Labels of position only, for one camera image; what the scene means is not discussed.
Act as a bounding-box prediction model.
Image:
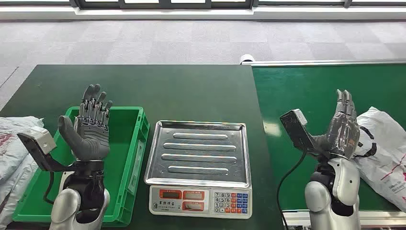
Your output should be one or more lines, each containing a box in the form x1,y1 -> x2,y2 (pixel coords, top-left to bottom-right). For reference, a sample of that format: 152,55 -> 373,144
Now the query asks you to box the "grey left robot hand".
58,83 -> 113,162

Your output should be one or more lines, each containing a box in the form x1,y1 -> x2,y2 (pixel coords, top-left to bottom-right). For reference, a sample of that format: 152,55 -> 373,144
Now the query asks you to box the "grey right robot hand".
312,89 -> 361,160

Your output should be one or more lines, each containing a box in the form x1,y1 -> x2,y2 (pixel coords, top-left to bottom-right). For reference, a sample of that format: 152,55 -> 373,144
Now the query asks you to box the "white parcel bag black print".
350,106 -> 406,213

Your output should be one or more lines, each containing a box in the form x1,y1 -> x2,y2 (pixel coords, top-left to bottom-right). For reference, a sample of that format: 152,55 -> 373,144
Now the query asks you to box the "grey parcel bag red print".
0,116 -> 45,185

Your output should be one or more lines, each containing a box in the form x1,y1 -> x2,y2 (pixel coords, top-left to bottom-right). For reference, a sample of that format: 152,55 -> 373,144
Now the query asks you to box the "green plastic crate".
12,106 -> 150,227

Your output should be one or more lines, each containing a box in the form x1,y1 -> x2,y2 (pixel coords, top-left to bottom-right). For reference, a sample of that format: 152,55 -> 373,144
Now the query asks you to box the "steel weighing tray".
144,120 -> 252,188

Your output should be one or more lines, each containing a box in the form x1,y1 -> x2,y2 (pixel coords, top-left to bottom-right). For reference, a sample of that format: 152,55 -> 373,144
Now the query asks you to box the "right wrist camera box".
280,109 -> 321,156

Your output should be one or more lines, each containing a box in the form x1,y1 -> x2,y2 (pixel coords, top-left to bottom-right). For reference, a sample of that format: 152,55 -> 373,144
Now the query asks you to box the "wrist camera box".
280,109 -> 321,156
17,126 -> 77,173

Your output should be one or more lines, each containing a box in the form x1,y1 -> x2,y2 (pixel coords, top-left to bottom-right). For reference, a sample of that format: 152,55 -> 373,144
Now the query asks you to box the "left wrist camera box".
17,126 -> 77,173

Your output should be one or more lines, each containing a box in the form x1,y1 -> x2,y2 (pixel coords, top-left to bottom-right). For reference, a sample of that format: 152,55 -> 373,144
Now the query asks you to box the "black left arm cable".
43,171 -> 56,206

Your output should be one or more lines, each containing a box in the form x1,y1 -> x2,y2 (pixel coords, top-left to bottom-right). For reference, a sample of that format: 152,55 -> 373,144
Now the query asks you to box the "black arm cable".
43,171 -> 56,206
276,149 -> 308,230

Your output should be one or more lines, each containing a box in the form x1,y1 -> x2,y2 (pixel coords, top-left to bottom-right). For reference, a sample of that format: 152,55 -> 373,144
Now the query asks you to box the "aluminium conveyor side rail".
282,209 -> 406,228
241,59 -> 406,67

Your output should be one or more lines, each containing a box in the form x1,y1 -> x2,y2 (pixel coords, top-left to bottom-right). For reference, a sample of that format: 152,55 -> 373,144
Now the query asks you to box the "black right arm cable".
276,149 -> 308,230

